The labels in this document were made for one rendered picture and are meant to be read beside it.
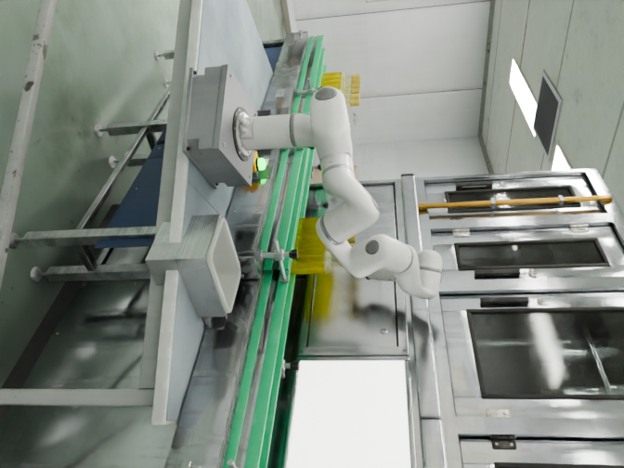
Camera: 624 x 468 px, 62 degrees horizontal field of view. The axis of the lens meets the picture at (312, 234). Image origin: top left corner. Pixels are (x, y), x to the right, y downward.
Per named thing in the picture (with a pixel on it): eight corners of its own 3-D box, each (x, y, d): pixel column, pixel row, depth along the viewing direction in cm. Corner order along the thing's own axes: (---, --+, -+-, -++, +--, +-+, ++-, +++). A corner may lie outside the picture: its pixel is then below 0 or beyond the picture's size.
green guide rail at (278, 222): (259, 254, 155) (285, 253, 154) (258, 252, 155) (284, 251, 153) (309, 37, 286) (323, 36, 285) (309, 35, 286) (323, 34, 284)
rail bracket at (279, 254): (262, 284, 157) (302, 283, 156) (251, 243, 147) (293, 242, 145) (263, 278, 160) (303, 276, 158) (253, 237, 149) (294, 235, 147)
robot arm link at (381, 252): (397, 212, 141) (355, 236, 148) (354, 188, 125) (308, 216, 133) (416, 265, 133) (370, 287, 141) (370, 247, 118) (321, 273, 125)
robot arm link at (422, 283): (386, 240, 141) (423, 257, 157) (379, 287, 139) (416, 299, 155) (414, 242, 135) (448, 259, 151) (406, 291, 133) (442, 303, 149)
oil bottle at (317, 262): (269, 276, 170) (333, 274, 166) (266, 263, 166) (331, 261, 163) (271, 264, 174) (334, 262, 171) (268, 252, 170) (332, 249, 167)
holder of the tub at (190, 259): (203, 330, 144) (230, 329, 143) (174, 259, 127) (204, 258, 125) (216, 285, 157) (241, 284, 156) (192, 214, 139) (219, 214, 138)
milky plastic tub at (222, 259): (200, 318, 141) (230, 318, 139) (175, 259, 126) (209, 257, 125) (214, 272, 154) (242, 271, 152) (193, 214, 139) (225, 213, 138)
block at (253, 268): (238, 281, 157) (260, 280, 156) (231, 259, 151) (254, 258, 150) (240, 273, 160) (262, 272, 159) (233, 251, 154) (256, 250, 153)
